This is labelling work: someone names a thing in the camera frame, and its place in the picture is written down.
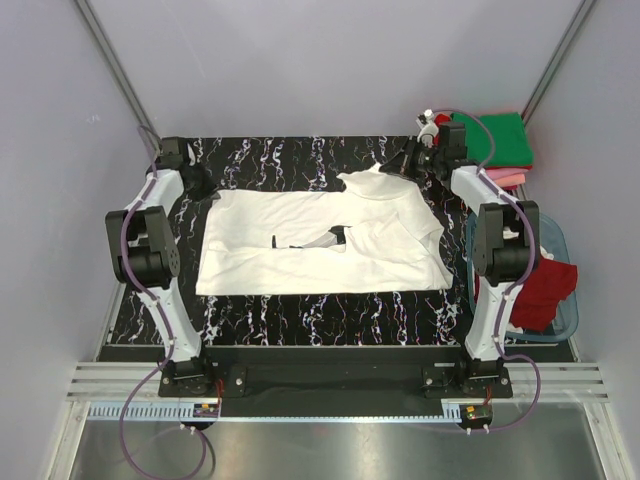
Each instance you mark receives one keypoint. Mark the aluminium rail frame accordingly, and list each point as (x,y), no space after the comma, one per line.
(579,382)

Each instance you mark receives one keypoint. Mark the pink folded t shirt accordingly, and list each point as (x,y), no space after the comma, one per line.
(507,178)

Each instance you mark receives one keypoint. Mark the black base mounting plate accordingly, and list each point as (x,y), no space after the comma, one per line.
(324,406)

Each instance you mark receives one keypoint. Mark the white printed t shirt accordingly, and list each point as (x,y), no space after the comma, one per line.
(377,235)

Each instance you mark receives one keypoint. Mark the right control board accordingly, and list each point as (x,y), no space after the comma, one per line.
(482,412)

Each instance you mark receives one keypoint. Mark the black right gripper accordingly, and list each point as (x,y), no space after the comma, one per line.
(403,161)

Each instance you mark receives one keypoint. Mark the left control board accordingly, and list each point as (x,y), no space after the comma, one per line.
(206,410)

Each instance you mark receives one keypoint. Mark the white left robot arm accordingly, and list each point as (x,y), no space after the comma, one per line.
(145,257)

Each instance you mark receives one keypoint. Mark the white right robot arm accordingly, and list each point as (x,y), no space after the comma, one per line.
(505,247)

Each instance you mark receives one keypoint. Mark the control board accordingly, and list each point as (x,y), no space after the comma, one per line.
(206,410)
(482,412)

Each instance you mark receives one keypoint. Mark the red folded t shirt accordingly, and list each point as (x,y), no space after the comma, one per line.
(442,118)

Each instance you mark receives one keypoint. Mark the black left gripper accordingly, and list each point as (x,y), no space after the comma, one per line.
(209,190)

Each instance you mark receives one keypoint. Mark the white t shirt in bin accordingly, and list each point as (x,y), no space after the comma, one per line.
(546,254)

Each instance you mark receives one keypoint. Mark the clear blue plastic bin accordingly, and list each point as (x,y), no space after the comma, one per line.
(567,316)

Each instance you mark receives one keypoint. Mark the green folded t shirt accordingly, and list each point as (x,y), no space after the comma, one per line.
(512,148)

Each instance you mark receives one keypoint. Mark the white slotted cable duct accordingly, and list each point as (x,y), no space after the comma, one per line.
(145,411)

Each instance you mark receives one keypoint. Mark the dark red t shirt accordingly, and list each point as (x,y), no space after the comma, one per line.
(547,286)

